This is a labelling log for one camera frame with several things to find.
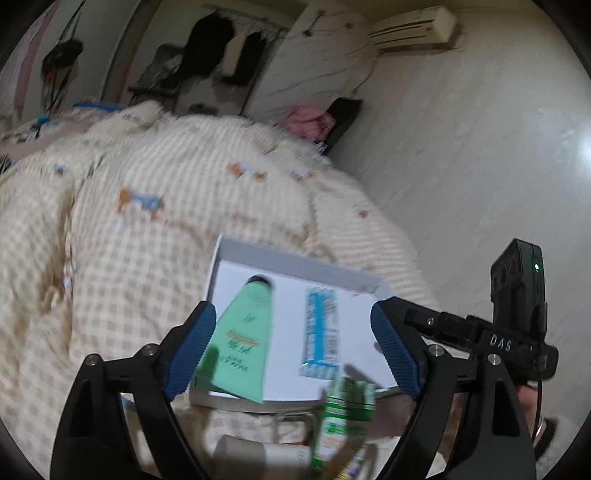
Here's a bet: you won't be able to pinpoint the white cardboard box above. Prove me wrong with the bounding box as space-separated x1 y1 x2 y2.
188 235 401 413

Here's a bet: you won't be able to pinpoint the blue snack packet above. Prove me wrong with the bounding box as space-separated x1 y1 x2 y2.
300 286 341 380

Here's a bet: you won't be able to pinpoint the green cartoon candy packet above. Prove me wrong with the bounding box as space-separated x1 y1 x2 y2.
310 376 376 479

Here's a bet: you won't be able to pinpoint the beige checkered duvet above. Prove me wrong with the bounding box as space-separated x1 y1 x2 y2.
1 102 437 475

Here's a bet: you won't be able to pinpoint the black hanging clothes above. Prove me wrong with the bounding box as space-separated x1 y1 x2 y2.
177 10 270 87

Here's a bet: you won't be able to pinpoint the black hanging bag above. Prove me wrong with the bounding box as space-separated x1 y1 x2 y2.
41 2 85 113

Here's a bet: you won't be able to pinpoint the pink clothes pile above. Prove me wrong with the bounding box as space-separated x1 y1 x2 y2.
277 106 335 142

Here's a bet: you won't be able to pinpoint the white body lotion tube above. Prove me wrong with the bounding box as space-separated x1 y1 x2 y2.
212 435 311 480

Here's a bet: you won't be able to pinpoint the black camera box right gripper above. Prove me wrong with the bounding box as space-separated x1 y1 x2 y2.
490 238 547 341

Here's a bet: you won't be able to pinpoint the wall air conditioner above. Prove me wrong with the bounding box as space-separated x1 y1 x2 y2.
369 6 460 50

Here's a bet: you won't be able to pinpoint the black chair with clothes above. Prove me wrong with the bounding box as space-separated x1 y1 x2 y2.
127 44 184 113

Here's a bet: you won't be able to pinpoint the black headboard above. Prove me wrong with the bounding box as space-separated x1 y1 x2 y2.
322 97 363 155

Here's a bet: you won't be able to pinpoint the green hand cream tube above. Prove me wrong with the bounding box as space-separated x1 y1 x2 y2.
191 275 273 404

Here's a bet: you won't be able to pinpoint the person's right hand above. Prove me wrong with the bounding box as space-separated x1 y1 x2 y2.
517 385 546 446

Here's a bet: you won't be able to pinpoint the pink lace curtain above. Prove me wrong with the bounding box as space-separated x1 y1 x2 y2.
1 1 59 119

